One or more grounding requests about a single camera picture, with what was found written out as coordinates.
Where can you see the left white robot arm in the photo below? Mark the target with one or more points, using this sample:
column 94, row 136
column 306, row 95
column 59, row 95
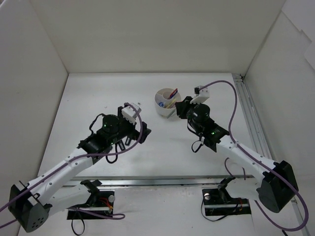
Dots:
column 34, row 202

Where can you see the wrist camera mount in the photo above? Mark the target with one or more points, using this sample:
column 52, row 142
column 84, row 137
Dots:
column 201, row 95
column 130, row 111

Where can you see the pale yellow gel pen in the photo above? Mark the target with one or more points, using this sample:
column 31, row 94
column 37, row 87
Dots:
column 171, row 103

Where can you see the yellow black highlighter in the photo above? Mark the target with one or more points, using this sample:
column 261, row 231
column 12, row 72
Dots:
column 121, row 145

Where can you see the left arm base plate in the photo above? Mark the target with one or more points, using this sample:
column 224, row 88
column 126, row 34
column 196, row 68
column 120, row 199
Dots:
column 104, row 205

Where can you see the white round compartment container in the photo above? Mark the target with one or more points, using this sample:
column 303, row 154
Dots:
column 166, row 95

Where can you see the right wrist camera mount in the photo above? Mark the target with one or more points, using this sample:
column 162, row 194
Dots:
column 201, row 95

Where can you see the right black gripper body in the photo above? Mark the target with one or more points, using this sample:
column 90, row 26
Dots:
column 185, row 108

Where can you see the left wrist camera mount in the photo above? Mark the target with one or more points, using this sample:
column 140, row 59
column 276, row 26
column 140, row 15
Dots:
column 130, row 111

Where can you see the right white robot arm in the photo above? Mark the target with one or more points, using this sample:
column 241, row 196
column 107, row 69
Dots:
column 275, row 183

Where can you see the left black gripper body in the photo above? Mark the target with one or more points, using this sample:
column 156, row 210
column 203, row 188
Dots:
column 137, row 128

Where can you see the green black highlighter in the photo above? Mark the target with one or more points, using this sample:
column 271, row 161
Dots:
column 128, row 141

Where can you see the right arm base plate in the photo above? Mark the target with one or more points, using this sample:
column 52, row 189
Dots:
column 217, row 205

